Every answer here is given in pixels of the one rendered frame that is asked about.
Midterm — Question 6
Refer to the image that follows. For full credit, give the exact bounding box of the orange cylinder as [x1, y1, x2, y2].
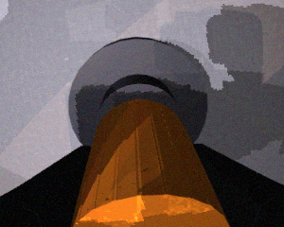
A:
[71, 99, 230, 227]

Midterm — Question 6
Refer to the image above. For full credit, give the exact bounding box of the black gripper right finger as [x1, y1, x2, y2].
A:
[194, 143, 284, 227]

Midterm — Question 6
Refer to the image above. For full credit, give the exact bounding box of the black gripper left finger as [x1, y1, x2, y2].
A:
[0, 145, 92, 227]

